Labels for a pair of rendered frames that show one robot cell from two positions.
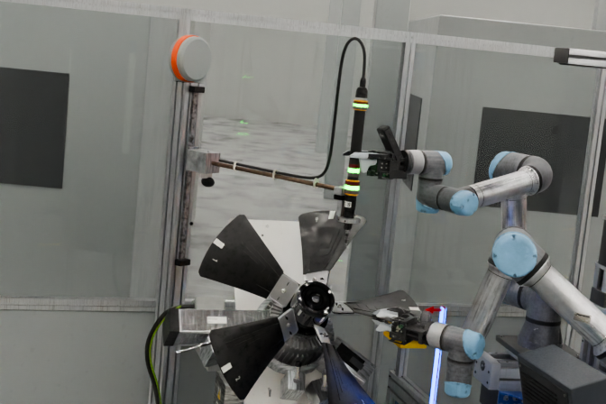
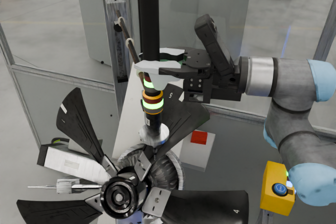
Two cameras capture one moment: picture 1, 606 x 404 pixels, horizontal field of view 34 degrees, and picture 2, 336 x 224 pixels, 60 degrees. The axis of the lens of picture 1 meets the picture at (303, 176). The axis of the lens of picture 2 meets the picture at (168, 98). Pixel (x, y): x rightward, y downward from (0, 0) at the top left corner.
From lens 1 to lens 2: 2.61 m
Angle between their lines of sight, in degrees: 45
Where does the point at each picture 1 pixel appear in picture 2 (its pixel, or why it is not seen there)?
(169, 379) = not seen: hidden behind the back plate
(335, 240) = (171, 130)
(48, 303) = (70, 80)
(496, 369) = not seen: outside the picture
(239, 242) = (75, 113)
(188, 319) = (51, 158)
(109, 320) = (104, 95)
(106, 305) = (101, 87)
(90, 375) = (101, 119)
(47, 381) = not seen: hidden behind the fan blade
